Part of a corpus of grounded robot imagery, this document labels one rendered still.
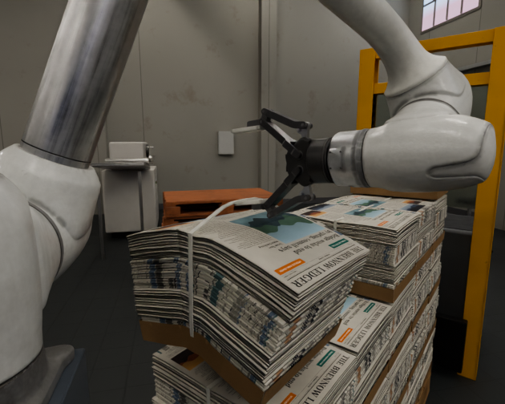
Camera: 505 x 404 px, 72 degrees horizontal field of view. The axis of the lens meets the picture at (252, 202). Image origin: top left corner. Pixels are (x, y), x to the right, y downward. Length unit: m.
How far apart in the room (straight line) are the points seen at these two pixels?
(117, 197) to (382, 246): 4.30
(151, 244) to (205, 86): 6.55
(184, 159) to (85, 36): 6.53
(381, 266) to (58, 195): 0.87
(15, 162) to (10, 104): 7.01
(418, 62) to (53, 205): 0.58
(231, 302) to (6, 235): 0.33
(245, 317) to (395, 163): 0.32
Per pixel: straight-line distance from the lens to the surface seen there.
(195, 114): 7.10
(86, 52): 0.58
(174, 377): 0.86
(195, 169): 7.09
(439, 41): 2.24
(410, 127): 0.51
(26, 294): 0.45
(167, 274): 0.69
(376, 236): 1.09
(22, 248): 0.44
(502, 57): 2.17
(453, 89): 0.62
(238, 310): 0.58
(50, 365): 0.54
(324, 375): 0.81
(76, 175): 0.58
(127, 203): 5.04
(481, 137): 0.50
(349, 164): 0.53
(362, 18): 0.57
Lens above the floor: 1.30
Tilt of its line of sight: 10 degrees down
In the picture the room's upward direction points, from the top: straight up
